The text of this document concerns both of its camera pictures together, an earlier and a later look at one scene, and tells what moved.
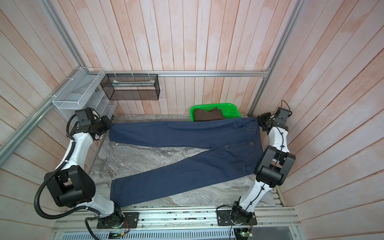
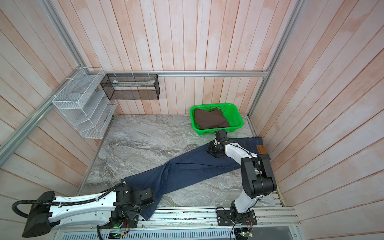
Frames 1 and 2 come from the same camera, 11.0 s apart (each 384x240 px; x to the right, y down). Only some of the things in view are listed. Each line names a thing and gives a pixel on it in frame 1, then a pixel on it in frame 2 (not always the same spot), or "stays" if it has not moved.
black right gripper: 261,118 to 209,149
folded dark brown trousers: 216,114 stays
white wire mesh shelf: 82,92 stays
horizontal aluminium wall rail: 267,72 stays
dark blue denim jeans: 233,146 to 147,189
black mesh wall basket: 132,87 stays
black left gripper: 107,122 to 145,206
